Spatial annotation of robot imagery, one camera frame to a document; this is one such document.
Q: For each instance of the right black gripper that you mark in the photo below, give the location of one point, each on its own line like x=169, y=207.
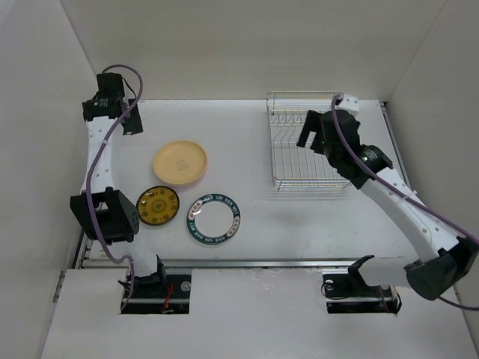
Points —
x=312, y=123

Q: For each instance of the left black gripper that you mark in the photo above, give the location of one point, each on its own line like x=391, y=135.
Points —
x=132, y=126

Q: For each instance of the tan yellow plate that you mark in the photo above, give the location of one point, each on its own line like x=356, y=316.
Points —
x=180, y=163

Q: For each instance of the brown gold plate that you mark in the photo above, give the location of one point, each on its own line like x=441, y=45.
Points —
x=158, y=205

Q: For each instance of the blue rimmed grey plate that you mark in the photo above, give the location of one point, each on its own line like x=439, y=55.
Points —
x=213, y=219

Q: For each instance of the pink plastic plate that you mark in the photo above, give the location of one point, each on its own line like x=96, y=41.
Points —
x=196, y=182

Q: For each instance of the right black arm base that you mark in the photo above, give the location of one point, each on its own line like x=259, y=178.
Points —
x=344, y=296

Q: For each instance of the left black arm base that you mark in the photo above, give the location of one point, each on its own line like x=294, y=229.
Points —
x=166, y=295

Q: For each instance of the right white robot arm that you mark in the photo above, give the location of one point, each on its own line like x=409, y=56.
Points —
x=444, y=254

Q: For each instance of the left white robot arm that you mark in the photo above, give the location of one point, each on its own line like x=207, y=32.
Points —
x=103, y=211

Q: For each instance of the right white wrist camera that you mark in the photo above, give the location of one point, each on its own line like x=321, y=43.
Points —
x=347, y=103

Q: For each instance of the metal wire dish rack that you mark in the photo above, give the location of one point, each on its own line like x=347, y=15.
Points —
x=298, y=168

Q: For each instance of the front aluminium rail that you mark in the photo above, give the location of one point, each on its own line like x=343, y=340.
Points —
x=236, y=264

